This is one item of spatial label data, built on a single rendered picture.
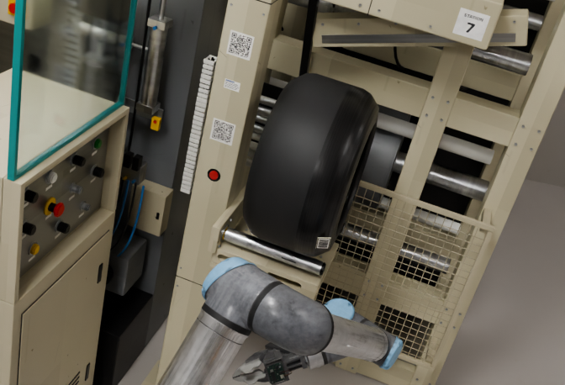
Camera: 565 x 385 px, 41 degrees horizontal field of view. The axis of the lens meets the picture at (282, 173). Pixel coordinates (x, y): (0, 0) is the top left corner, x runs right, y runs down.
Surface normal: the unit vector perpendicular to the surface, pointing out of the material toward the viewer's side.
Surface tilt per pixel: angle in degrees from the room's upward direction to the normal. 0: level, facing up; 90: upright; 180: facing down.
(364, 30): 90
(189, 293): 90
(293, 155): 61
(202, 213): 90
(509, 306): 0
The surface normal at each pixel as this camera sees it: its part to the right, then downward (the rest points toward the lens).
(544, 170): -0.04, 0.48
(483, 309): 0.22, -0.85
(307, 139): -0.08, -0.23
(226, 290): -0.40, -0.32
